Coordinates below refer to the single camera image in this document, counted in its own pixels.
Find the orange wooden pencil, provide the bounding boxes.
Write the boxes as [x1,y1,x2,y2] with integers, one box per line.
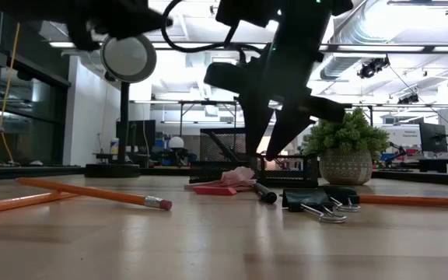
[15,177,173,212]
[0,191,80,218]
[358,194,448,208]

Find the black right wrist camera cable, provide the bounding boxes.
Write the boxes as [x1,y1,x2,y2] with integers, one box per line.
[160,0,266,54]

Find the silver ceiling duct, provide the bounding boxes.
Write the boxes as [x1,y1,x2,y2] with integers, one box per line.
[319,0,394,81]

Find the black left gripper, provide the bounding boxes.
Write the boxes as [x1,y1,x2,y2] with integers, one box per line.
[52,0,173,52]

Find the black ceiling track fixture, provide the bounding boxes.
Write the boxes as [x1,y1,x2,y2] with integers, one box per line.
[357,56,391,80]
[397,93,420,105]

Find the black table frame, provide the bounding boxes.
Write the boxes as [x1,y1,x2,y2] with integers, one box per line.
[0,165,448,188]

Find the pink sticky note pad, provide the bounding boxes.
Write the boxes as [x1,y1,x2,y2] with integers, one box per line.
[184,166,258,192]

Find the black binder clip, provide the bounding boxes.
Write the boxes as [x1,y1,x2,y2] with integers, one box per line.
[319,185,362,213]
[281,187,348,225]

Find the black background desk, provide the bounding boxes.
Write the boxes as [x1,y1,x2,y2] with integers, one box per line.
[418,157,448,174]

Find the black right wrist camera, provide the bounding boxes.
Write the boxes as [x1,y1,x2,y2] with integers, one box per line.
[215,0,280,29]

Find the green plant in patterned pot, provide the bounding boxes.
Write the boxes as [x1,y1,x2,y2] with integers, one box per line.
[303,107,390,186]

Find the black mesh desk organizer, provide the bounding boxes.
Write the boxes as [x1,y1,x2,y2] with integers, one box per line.
[188,127,320,189]

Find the black background rig frame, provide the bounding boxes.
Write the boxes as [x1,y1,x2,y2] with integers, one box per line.
[178,100,239,137]

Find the black desk lamp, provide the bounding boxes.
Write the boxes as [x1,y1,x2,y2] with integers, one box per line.
[85,33,158,179]

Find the orange eraser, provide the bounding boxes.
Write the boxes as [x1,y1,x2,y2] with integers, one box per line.
[192,185,239,197]

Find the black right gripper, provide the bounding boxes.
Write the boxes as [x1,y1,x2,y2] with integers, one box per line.
[203,0,345,161]

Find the black computer monitor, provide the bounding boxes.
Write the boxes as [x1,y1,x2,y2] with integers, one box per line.
[418,122,448,153]
[115,119,157,148]

